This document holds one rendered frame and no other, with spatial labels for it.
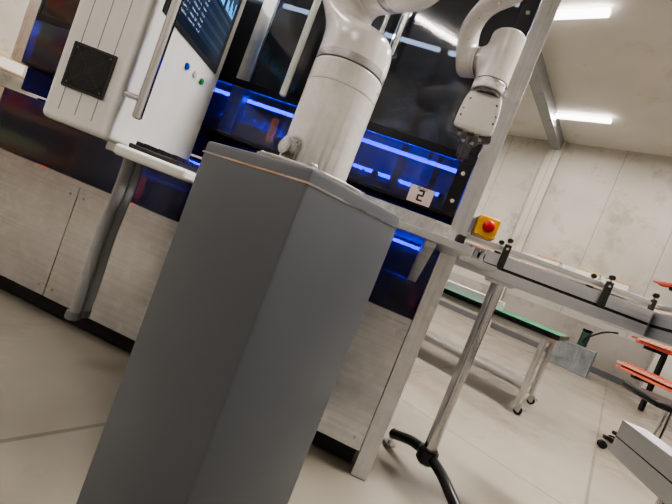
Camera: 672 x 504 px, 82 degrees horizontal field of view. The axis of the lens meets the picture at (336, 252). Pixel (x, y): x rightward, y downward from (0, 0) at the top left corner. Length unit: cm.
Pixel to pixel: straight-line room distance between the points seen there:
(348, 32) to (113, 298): 145
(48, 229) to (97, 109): 94
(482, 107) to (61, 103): 107
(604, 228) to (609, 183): 99
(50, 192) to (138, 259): 51
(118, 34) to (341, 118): 75
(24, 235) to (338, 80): 173
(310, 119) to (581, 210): 956
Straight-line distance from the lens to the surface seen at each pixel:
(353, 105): 64
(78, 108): 123
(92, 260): 155
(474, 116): 108
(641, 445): 164
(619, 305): 167
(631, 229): 992
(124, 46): 122
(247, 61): 169
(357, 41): 66
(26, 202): 214
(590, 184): 1021
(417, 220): 102
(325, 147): 61
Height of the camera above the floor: 80
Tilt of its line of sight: 3 degrees down
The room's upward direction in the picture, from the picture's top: 21 degrees clockwise
